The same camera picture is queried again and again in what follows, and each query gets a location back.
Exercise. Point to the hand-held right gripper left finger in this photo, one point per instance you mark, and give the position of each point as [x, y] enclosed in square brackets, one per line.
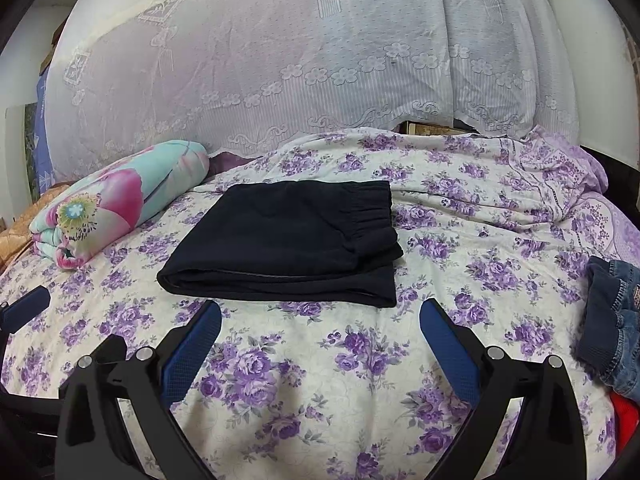
[192, 350]

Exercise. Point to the red cloth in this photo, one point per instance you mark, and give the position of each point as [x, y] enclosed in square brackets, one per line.
[627, 425]

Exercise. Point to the purple floral bedsheet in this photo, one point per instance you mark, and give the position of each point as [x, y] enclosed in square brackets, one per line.
[350, 360]

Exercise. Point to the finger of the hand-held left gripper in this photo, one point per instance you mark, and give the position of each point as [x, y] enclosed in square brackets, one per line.
[27, 305]
[110, 350]

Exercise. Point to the folded teal pink floral quilt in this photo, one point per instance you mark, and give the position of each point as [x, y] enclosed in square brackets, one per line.
[125, 195]

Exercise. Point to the blue jeans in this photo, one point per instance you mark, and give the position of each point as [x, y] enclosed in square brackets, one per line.
[615, 310]

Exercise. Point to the white lace cover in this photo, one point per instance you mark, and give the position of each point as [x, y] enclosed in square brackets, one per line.
[250, 60]

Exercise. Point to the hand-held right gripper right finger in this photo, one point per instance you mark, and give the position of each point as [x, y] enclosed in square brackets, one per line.
[450, 350]

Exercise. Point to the orange quilted blanket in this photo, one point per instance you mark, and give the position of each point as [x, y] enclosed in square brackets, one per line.
[20, 240]

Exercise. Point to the blue patterned cloth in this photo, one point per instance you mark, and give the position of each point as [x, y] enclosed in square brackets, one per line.
[44, 135]

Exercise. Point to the navy pants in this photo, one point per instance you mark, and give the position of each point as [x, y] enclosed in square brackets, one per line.
[275, 240]

